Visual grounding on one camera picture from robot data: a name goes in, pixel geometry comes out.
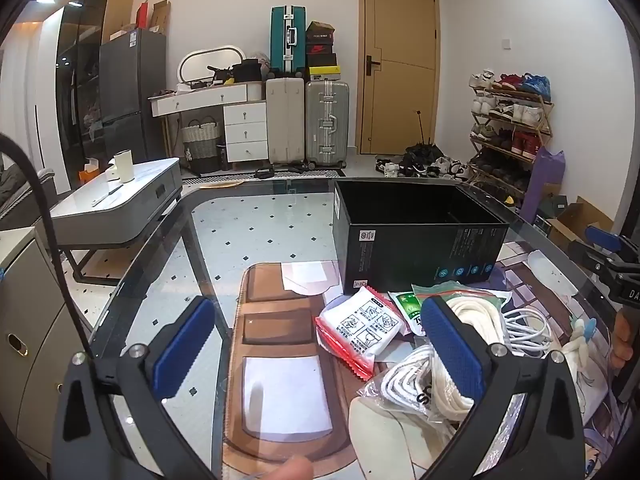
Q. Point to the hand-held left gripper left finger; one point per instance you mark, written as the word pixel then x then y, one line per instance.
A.
pixel 182 347

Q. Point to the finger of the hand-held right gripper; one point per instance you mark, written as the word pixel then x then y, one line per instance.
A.
pixel 602 236

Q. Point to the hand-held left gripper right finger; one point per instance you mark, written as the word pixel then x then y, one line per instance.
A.
pixel 452 355

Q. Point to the clear bag of white shoelaces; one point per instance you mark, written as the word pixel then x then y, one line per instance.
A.
pixel 400 390

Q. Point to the green and white packet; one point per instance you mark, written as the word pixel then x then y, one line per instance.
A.
pixel 407 310

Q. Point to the white blue soft toy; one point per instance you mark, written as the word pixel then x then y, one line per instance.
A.
pixel 582 345

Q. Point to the white packet with red edges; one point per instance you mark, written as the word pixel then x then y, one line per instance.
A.
pixel 360 325

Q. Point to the black cardboard box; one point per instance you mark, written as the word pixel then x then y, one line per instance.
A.
pixel 400 250

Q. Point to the person's right hand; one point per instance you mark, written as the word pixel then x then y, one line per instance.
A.
pixel 622 340

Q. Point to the purple cat-ear mat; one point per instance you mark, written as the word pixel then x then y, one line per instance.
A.
pixel 545 185

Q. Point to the printed desk mat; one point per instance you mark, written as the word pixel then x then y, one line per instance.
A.
pixel 280 325

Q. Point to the wooden shoe rack with shoes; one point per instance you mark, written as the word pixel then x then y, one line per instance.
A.
pixel 510 125

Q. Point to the grey cabinet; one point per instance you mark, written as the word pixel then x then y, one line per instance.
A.
pixel 35 335

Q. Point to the white grey coffee table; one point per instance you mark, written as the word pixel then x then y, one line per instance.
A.
pixel 130 195

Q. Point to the pile of shoes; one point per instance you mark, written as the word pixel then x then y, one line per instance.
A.
pixel 430 165

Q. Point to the white cup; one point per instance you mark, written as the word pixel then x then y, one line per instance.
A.
pixel 122 165

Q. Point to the black umbrella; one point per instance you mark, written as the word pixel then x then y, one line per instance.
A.
pixel 425 150

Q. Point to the orange tissue box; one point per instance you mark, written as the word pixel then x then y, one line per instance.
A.
pixel 89 172

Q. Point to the wicker basket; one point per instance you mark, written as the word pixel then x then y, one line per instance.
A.
pixel 200 140

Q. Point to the bed with dark blanket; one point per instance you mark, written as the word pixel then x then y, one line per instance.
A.
pixel 20 195

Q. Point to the white vanity desk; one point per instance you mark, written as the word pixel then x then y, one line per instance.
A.
pixel 245 125

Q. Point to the beige suitcase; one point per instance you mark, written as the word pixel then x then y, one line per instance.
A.
pixel 285 120

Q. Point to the silver suitcase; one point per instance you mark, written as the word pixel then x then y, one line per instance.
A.
pixel 325 125

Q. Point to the dark grey fridge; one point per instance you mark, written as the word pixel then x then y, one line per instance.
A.
pixel 125 85

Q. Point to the black bag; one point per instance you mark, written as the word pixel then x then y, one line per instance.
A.
pixel 247 71

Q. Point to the tan wooden door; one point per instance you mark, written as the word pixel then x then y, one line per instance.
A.
pixel 400 35

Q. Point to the oval mirror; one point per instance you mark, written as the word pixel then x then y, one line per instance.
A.
pixel 210 60

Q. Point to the dark glass wardrobe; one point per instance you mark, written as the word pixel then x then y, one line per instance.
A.
pixel 75 60

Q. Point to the black yellow shoe box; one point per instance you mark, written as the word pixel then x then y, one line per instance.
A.
pixel 325 74

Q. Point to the plain black shoe box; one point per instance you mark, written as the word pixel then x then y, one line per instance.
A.
pixel 322 61

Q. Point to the teal suitcase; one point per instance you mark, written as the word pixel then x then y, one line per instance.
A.
pixel 280 40

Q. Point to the black red shoe box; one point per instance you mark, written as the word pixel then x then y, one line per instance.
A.
pixel 320 50

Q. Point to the open brown carton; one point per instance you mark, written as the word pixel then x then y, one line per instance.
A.
pixel 160 17

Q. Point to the red bag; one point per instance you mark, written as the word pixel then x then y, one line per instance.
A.
pixel 143 15

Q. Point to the black shoe box brown lid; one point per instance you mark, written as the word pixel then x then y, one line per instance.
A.
pixel 320 35

